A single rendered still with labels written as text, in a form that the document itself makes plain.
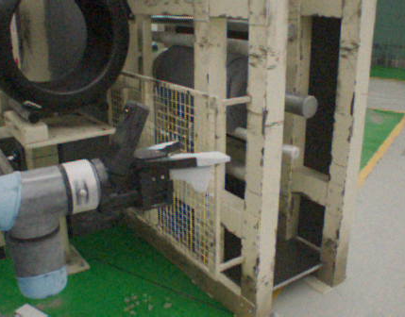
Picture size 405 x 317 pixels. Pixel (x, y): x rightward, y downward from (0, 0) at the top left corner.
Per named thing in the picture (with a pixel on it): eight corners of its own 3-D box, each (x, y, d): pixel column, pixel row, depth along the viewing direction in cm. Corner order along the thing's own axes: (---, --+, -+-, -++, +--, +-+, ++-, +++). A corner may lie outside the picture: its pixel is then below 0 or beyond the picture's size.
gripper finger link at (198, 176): (231, 187, 72) (174, 190, 73) (229, 150, 71) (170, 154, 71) (231, 192, 69) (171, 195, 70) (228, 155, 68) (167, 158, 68)
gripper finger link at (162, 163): (199, 162, 72) (145, 165, 72) (198, 152, 71) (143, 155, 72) (196, 171, 67) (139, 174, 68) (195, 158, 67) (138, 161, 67)
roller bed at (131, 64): (95, 84, 225) (92, 24, 215) (122, 80, 233) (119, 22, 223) (111, 90, 210) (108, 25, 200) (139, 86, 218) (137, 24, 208)
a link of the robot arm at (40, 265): (56, 259, 76) (47, 201, 72) (75, 293, 67) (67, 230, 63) (9, 272, 72) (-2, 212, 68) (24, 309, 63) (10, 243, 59)
